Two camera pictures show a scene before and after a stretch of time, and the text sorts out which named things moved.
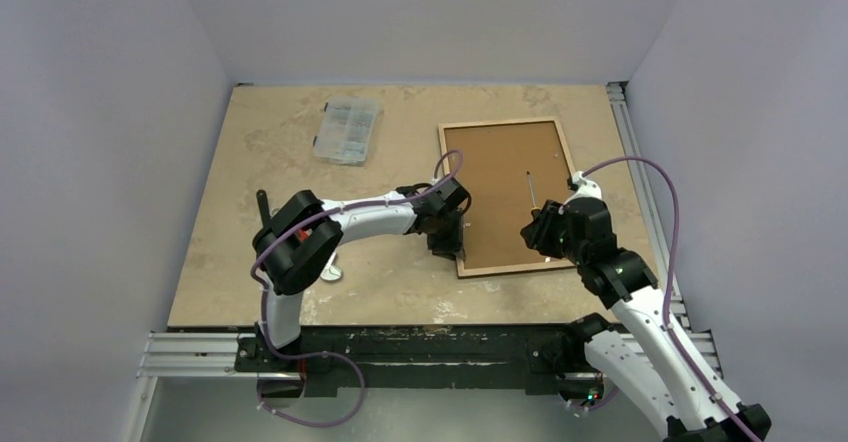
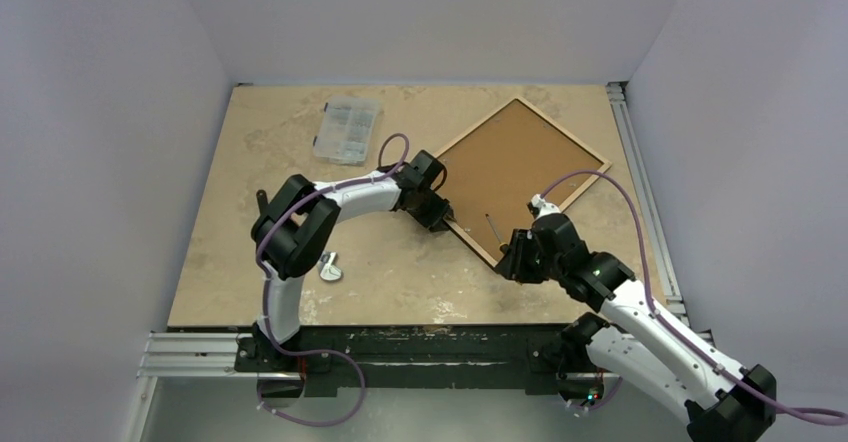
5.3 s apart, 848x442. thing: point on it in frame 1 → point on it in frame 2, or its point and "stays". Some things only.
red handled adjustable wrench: x=331 y=273 stays
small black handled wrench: x=262 y=200 stays
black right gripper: x=539 y=231 → x=515 y=260
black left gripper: x=450 y=247 → x=439 y=211
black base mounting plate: x=538 y=358 stays
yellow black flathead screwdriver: x=535 y=211 → x=503 y=245
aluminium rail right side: x=647 y=202 stays
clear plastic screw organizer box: x=346 y=130 stays
